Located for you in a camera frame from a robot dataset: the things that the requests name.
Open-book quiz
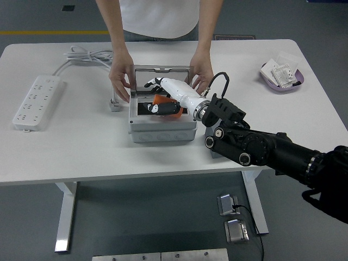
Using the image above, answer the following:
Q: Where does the person's right hand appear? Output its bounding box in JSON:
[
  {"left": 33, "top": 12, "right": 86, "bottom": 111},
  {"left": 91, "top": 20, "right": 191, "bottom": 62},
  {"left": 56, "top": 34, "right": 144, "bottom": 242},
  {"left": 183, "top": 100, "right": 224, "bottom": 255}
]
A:
[{"left": 108, "top": 52, "right": 134, "bottom": 103}]

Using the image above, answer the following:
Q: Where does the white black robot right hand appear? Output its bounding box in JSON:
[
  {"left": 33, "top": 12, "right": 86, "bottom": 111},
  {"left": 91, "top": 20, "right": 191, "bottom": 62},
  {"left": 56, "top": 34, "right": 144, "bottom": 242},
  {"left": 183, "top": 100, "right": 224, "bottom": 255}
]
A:
[{"left": 138, "top": 77, "right": 212, "bottom": 119}]

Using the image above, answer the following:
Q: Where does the person's left hand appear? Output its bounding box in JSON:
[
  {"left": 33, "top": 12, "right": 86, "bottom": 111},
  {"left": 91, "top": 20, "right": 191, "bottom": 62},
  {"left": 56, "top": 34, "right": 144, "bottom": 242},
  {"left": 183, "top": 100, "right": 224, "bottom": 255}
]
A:
[{"left": 189, "top": 52, "right": 214, "bottom": 91}]

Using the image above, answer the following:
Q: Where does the orange cylindrical battery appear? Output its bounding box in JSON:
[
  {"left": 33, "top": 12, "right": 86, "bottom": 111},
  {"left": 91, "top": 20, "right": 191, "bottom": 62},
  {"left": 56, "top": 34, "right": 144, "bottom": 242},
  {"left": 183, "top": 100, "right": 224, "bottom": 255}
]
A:
[{"left": 151, "top": 94, "right": 183, "bottom": 120}]

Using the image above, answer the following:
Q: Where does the grey junction box with lid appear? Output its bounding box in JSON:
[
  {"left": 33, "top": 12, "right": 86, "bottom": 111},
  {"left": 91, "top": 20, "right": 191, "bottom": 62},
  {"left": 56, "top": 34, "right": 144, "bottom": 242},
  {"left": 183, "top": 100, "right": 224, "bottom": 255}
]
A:
[{"left": 127, "top": 64, "right": 198, "bottom": 145}]

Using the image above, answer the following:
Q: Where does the silver floor socket box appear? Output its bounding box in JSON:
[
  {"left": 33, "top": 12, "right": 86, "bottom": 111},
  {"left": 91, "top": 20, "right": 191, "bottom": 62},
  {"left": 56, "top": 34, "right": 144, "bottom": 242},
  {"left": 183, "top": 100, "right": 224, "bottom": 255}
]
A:
[
  {"left": 224, "top": 219, "right": 250, "bottom": 244},
  {"left": 216, "top": 192, "right": 240, "bottom": 217}
]

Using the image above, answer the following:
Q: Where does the white power plug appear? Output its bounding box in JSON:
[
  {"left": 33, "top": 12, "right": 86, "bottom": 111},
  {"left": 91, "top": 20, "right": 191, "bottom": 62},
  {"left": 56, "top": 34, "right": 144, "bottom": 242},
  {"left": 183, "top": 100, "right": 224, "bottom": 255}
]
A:
[{"left": 108, "top": 96, "right": 123, "bottom": 113}]

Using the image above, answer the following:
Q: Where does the dark floor plate with text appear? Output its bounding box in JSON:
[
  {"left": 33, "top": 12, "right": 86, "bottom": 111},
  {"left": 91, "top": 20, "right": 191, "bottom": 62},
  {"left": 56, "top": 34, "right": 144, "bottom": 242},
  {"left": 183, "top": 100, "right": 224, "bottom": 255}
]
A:
[{"left": 214, "top": 34, "right": 256, "bottom": 41}]

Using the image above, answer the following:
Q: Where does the white card packet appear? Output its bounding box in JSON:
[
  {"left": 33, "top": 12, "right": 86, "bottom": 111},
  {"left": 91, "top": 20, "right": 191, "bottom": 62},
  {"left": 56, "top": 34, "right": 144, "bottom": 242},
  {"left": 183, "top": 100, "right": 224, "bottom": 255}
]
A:
[{"left": 259, "top": 58, "right": 279, "bottom": 82}]

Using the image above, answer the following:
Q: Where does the person's torso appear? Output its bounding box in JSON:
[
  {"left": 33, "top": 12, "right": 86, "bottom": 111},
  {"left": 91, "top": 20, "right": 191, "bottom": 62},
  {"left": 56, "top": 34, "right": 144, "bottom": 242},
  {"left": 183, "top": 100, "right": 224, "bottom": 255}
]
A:
[{"left": 119, "top": 0, "right": 201, "bottom": 42}]

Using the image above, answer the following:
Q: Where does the grey block with round recess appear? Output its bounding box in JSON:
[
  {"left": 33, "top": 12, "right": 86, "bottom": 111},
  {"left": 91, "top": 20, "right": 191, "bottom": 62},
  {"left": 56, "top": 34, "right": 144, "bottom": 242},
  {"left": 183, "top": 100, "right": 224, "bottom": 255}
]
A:
[{"left": 205, "top": 126, "right": 226, "bottom": 160}]

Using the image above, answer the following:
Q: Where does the yellow floor tape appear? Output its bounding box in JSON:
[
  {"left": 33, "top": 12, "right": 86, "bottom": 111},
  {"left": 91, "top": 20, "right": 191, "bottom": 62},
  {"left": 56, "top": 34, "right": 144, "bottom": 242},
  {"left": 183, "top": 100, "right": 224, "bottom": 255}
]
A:
[{"left": 0, "top": 30, "right": 110, "bottom": 35}]

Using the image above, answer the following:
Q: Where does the purple shallow dish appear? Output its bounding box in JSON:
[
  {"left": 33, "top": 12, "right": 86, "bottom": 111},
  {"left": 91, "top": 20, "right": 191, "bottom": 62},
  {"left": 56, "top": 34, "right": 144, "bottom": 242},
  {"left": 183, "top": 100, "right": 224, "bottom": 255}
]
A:
[{"left": 257, "top": 61, "right": 305, "bottom": 95}]

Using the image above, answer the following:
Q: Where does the clear plastic packet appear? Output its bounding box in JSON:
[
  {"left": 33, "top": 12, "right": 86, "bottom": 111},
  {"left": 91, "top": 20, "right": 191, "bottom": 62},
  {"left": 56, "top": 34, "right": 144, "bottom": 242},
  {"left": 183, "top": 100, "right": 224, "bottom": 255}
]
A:
[{"left": 274, "top": 51, "right": 302, "bottom": 70}]

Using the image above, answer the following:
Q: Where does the white power strip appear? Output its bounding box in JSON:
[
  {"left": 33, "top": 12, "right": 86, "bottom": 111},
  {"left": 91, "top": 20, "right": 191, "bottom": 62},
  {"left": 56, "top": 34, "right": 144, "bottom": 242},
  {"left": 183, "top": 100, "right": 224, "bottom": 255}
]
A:
[{"left": 12, "top": 75, "right": 66, "bottom": 133}]

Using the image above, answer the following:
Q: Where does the white table leg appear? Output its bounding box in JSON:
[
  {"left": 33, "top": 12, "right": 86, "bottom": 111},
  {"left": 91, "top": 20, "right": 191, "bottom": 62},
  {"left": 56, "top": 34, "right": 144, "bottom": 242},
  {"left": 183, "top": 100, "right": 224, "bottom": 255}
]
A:
[
  {"left": 54, "top": 181, "right": 78, "bottom": 253},
  {"left": 241, "top": 170, "right": 270, "bottom": 235}
]

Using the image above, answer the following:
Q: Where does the grey metal plate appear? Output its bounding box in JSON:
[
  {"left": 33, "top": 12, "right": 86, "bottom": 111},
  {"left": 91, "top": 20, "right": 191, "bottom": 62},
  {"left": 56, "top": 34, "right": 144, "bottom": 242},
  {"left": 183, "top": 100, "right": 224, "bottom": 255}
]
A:
[
  {"left": 91, "top": 252, "right": 161, "bottom": 261},
  {"left": 160, "top": 248, "right": 229, "bottom": 261}
]

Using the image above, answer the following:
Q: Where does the white power cord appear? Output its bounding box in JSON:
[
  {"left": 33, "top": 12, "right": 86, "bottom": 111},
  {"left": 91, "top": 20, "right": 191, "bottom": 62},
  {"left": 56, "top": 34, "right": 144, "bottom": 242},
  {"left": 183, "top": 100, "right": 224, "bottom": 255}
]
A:
[{"left": 51, "top": 46, "right": 118, "bottom": 102}]

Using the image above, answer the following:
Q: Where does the white wall socket panel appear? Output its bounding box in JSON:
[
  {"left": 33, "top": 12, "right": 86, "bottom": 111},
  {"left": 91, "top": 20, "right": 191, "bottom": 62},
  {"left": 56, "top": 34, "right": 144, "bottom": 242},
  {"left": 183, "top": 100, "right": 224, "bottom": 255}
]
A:
[{"left": 270, "top": 64, "right": 299, "bottom": 89}]

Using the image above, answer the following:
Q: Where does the black floor cable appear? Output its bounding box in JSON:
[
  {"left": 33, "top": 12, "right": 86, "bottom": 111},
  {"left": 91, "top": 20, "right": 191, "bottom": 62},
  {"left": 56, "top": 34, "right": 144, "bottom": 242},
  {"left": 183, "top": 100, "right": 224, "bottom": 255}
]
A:
[{"left": 233, "top": 203, "right": 265, "bottom": 261}]

